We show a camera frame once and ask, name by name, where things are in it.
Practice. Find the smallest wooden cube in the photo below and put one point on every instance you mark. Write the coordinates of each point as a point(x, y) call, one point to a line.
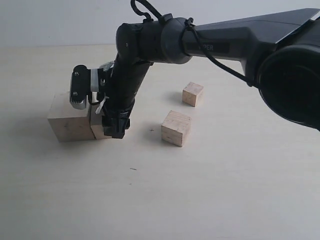
point(192, 93)

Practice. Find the third largest wooden cube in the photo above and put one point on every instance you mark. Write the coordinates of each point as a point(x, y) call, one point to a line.
point(176, 128)

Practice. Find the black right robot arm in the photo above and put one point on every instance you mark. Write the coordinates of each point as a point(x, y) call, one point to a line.
point(279, 54)

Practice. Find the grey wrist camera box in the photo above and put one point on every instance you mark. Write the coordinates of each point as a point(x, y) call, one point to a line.
point(83, 83)

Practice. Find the second largest wooden cube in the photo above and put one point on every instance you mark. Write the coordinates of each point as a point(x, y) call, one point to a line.
point(96, 123)

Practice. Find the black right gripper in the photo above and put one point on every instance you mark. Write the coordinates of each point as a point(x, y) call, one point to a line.
point(122, 85)

